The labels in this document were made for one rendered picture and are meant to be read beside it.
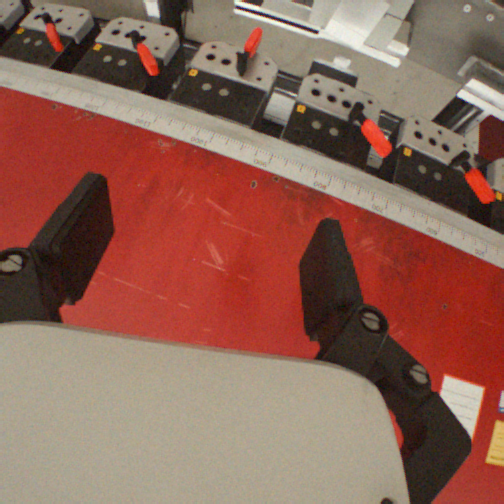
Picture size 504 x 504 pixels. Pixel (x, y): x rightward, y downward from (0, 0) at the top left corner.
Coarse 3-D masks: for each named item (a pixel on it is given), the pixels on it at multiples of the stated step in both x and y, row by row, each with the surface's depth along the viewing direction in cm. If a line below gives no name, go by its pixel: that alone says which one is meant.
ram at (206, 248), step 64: (0, 64) 45; (0, 128) 42; (64, 128) 43; (128, 128) 44; (0, 192) 40; (64, 192) 40; (128, 192) 41; (192, 192) 42; (256, 192) 43; (320, 192) 44; (384, 192) 45; (128, 256) 39; (192, 256) 40; (256, 256) 41; (384, 256) 42; (448, 256) 43; (64, 320) 36; (128, 320) 37; (192, 320) 38; (256, 320) 39; (448, 320) 41
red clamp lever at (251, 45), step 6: (258, 30) 46; (252, 36) 45; (258, 36) 46; (246, 42) 45; (252, 42) 45; (258, 42) 46; (246, 48) 44; (252, 48) 45; (240, 54) 43; (246, 54) 45; (252, 54) 46; (240, 60) 43; (246, 60) 44; (240, 66) 44; (246, 66) 45; (240, 72) 46
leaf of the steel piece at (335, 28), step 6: (330, 24) 54; (336, 24) 54; (342, 24) 53; (330, 30) 55; (336, 30) 55; (342, 30) 54; (348, 30) 54; (336, 36) 56; (342, 36) 56; (348, 36) 55; (354, 36) 55; (360, 36) 54; (348, 42) 57; (354, 42) 56; (360, 42) 56
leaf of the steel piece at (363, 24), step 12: (348, 0) 48; (360, 0) 47; (372, 0) 46; (384, 0) 44; (336, 12) 51; (348, 12) 50; (360, 12) 50; (372, 12) 49; (384, 12) 48; (348, 24) 53; (360, 24) 52; (372, 24) 51
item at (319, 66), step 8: (312, 64) 54; (320, 64) 54; (328, 64) 55; (312, 72) 53; (320, 72) 53; (328, 72) 53; (336, 72) 54; (344, 72) 54; (352, 72) 55; (336, 80) 53; (344, 80) 53; (352, 80) 53
